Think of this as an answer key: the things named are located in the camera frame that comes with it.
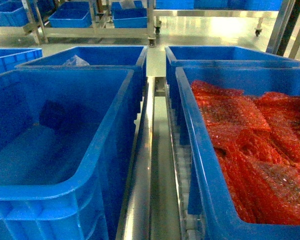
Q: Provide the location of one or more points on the blue bin with clear bag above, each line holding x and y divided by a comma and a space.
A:
131, 57

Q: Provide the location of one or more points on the red bubble wrap bags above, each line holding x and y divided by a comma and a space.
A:
256, 140

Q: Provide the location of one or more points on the blue bin behind red bags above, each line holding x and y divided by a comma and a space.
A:
221, 56

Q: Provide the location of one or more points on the empty blue plastic bin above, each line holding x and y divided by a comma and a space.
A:
66, 138

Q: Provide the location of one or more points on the steel flow rack shelf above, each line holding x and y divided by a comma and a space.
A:
152, 201

